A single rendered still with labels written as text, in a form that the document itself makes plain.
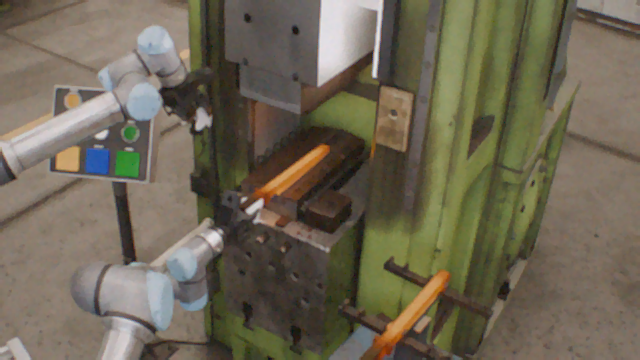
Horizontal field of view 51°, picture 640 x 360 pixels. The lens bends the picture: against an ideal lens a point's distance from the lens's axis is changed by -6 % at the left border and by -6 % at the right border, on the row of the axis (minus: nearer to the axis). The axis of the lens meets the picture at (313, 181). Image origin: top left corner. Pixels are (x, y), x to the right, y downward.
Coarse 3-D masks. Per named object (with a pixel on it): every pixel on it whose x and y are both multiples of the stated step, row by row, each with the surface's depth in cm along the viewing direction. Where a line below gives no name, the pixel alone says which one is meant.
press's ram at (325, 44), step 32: (256, 0) 177; (288, 0) 172; (320, 0) 167; (352, 0) 181; (256, 32) 182; (288, 32) 177; (320, 32) 172; (352, 32) 187; (256, 64) 187; (288, 64) 182; (320, 64) 177
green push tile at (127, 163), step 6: (120, 156) 211; (126, 156) 211; (132, 156) 211; (138, 156) 211; (120, 162) 211; (126, 162) 211; (132, 162) 211; (138, 162) 211; (120, 168) 212; (126, 168) 211; (132, 168) 211; (138, 168) 211; (120, 174) 212; (126, 174) 212; (132, 174) 211; (138, 174) 212
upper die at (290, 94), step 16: (240, 64) 190; (352, 64) 205; (368, 64) 215; (240, 80) 193; (256, 80) 190; (272, 80) 187; (288, 80) 184; (336, 80) 200; (256, 96) 193; (272, 96) 190; (288, 96) 187; (304, 96) 186; (320, 96) 194
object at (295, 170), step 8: (312, 152) 221; (320, 152) 222; (304, 160) 217; (312, 160) 218; (288, 168) 212; (296, 168) 212; (304, 168) 215; (280, 176) 208; (288, 176) 208; (296, 176) 212; (272, 184) 204; (280, 184) 204; (256, 192) 199; (264, 192) 199; (272, 192) 202; (248, 200) 195; (256, 200) 195; (264, 200) 199; (240, 208) 192
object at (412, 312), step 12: (444, 276) 178; (432, 288) 174; (420, 300) 170; (408, 312) 166; (420, 312) 168; (396, 324) 163; (408, 324) 164; (384, 336) 159; (396, 336) 160; (372, 348) 155; (384, 348) 157
